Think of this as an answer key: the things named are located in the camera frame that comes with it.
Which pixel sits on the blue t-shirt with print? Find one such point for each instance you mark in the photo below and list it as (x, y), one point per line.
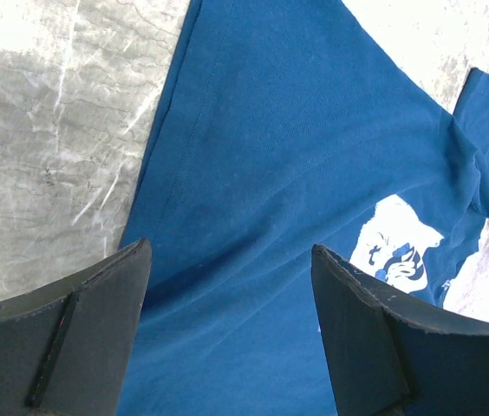
(282, 126)

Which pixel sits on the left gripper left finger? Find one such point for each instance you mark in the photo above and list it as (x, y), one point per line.
(64, 347)

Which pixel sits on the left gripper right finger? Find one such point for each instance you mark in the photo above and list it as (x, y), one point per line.
(389, 353)

